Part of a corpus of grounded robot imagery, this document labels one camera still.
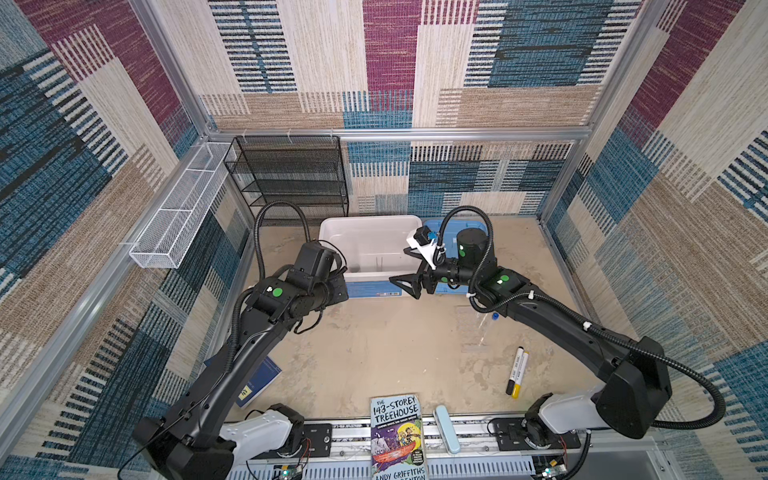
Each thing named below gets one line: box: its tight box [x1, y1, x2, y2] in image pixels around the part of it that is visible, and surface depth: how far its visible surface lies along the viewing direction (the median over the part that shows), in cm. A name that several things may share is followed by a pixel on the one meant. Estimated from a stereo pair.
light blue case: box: [433, 404, 461, 454], surface depth 74 cm
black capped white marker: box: [506, 346, 525, 396], surface depth 85 cm
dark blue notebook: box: [236, 356, 283, 409], surface depth 83 cm
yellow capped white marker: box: [512, 351, 530, 399], surface depth 83 cm
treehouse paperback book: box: [370, 394, 429, 480], surface depth 73 cm
